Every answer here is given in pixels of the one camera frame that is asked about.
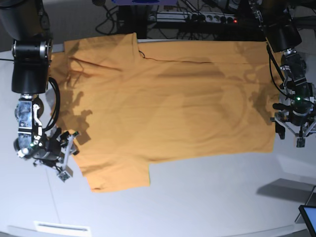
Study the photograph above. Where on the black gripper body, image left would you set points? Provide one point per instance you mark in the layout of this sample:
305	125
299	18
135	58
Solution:
50	150

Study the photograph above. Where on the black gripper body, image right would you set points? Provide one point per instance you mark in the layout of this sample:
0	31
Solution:
298	113

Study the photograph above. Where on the orange yellow T-shirt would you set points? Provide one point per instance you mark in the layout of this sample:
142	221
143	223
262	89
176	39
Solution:
136	104

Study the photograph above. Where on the black robot arm, image right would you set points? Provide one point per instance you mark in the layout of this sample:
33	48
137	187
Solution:
282	37

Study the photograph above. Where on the black robot arm, image left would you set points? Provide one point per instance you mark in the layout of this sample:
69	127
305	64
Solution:
27	22

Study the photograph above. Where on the tablet screen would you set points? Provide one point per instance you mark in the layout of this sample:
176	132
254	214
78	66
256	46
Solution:
309	216

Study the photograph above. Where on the white power strip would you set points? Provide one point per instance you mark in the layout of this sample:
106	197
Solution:
186	17

